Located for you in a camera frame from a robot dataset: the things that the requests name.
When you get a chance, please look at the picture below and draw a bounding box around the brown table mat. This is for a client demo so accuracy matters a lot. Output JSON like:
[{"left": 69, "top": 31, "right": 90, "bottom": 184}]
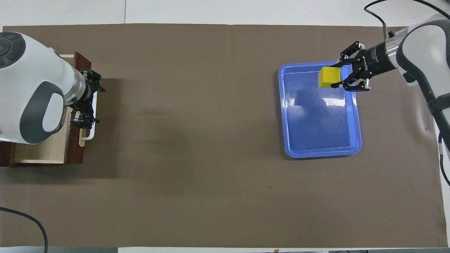
[{"left": 0, "top": 24, "right": 444, "bottom": 248}]

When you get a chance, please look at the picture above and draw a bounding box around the black floor cable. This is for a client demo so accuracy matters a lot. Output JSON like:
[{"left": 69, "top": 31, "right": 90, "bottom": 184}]
[{"left": 0, "top": 207, "right": 49, "bottom": 253}]

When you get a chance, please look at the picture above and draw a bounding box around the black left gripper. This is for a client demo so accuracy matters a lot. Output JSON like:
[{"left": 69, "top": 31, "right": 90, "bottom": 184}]
[{"left": 70, "top": 69, "right": 106, "bottom": 129}]

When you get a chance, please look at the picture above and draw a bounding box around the yellow cube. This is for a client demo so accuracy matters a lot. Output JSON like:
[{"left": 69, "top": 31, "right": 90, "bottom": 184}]
[{"left": 318, "top": 67, "right": 341, "bottom": 88}]

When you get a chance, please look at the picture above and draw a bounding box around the blue plastic tray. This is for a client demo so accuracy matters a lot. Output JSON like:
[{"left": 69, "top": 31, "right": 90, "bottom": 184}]
[{"left": 278, "top": 61, "right": 362, "bottom": 158}]

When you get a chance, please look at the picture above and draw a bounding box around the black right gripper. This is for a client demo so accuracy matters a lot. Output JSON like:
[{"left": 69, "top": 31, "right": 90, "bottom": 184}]
[{"left": 330, "top": 41, "right": 399, "bottom": 92}]

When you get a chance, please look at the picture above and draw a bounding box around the wooden drawer with white handle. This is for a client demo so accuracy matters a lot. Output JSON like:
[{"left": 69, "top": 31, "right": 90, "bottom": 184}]
[{"left": 13, "top": 52, "right": 96, "bottom": 164}]

